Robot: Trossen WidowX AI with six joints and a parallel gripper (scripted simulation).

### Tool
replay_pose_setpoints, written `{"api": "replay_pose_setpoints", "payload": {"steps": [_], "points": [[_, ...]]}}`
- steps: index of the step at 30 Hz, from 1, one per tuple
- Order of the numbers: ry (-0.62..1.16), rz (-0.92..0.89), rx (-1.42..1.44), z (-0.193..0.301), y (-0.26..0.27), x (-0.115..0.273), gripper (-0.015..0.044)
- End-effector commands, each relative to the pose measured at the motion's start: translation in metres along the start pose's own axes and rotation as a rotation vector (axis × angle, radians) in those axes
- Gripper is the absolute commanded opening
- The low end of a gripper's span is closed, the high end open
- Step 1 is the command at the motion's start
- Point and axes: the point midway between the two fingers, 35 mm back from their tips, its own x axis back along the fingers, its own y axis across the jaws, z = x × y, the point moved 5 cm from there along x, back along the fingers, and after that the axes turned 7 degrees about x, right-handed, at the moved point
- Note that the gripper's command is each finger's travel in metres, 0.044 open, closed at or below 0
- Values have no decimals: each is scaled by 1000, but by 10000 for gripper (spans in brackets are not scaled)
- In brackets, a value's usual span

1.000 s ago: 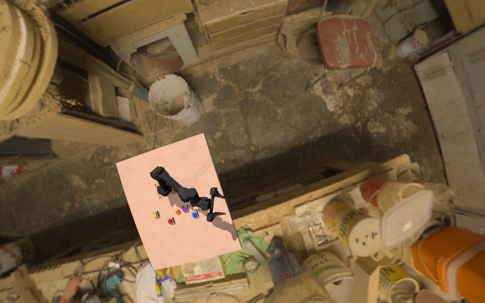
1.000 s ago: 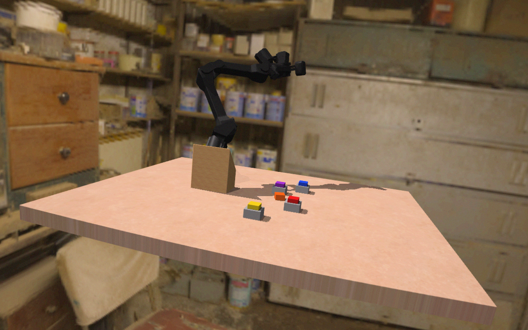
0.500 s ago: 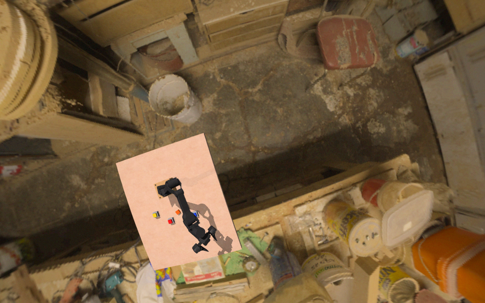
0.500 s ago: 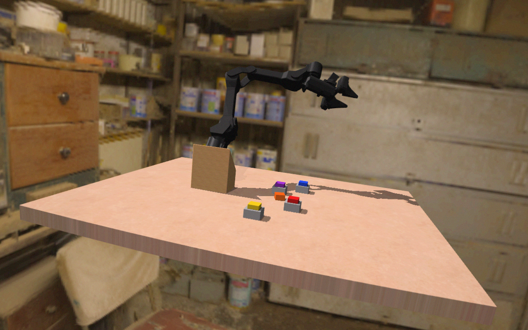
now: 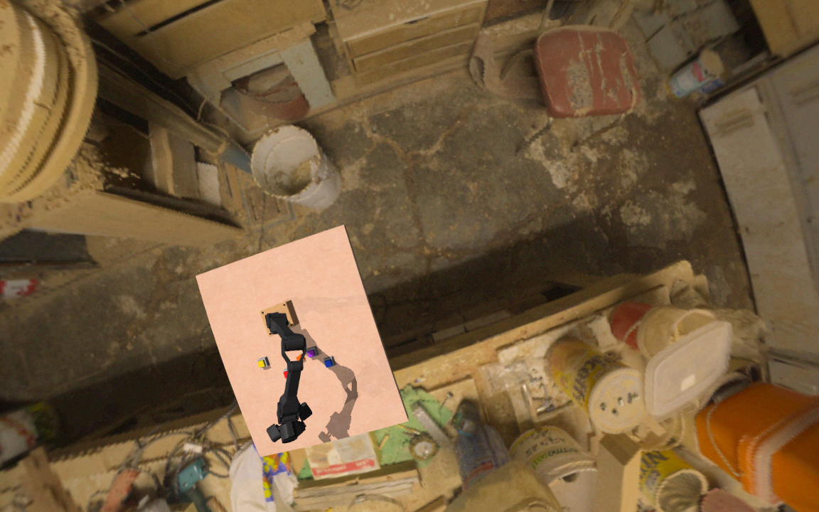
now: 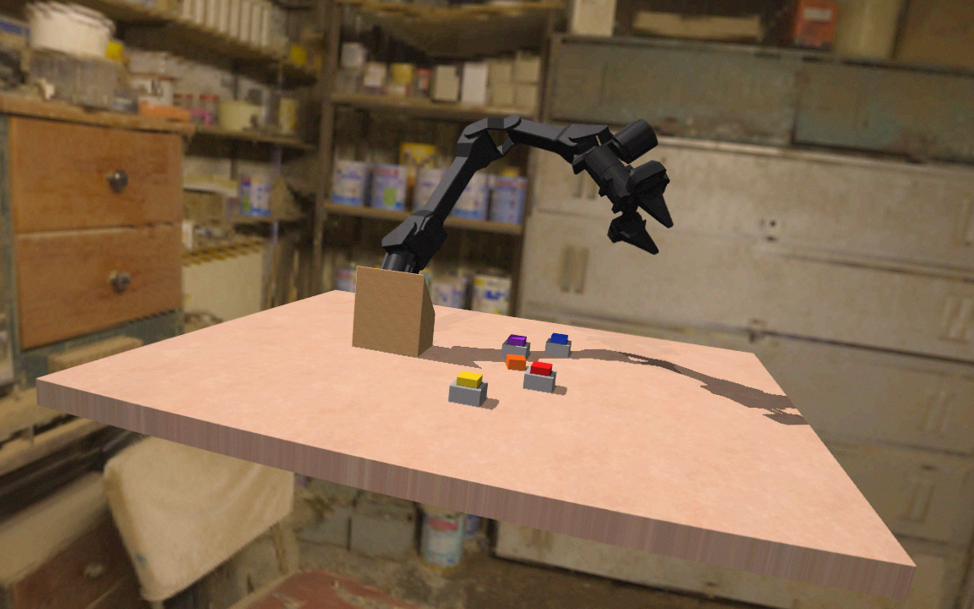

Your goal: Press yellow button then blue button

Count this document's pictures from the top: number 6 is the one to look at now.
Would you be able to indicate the blue push button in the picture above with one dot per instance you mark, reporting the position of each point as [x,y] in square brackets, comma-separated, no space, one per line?
[558,345]

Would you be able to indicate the yellow button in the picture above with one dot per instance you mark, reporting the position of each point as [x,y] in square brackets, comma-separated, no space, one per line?
[468,389]

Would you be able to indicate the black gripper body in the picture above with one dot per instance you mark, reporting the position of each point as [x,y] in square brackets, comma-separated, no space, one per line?
[620,185]

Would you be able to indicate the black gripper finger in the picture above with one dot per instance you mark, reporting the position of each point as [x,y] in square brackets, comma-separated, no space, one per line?
[638,236]
[650,199]

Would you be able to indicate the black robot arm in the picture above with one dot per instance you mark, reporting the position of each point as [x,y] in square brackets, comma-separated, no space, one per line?
[411,245]

